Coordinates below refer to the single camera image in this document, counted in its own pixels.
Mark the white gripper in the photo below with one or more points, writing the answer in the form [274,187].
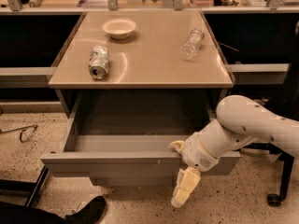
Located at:
[195,153]

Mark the grey top drawer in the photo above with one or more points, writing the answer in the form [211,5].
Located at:
[125,133]

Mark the grey drawer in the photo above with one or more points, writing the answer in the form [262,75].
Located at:
[132,181]
[125,133]

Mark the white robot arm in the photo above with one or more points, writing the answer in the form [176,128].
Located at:
[239,122]

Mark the grey bottom drawer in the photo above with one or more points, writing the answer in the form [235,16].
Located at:
[132,181]

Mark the grey drawer cabinet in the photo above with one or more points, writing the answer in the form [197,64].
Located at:
[149,59]

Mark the black shoe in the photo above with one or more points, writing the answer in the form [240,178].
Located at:
[89,214]

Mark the clear plastic bottle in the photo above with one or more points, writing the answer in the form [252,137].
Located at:
[190,47]

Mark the black office chair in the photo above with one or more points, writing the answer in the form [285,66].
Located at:
[284,102]

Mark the crushed soda can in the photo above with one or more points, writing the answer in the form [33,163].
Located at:
[99,62]

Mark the white bowl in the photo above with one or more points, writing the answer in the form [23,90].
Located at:
[119,28]

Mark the metal hook on floor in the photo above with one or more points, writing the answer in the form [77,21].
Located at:
[26,132]

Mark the black stand leg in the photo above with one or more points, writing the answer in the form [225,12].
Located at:
[26,188]

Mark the dark trouser leg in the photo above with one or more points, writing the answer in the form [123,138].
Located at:
[17,214]

